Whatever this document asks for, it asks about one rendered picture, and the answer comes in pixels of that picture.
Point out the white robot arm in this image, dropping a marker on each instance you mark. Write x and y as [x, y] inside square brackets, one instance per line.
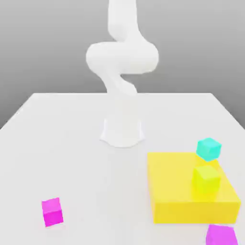
[122, 57]

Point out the small cyan cube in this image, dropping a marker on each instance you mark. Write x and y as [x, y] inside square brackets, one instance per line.
[208, 149]

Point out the small lime yellow cube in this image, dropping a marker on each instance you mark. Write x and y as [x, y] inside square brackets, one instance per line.
[205, 181]

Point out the small magenta cube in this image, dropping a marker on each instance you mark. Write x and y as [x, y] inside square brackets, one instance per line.
[52, 212]

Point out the small purple cube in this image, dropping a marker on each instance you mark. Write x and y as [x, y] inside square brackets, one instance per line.
[221, 235]

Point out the large yellow box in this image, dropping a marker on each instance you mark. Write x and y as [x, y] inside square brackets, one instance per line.
[170, 181]

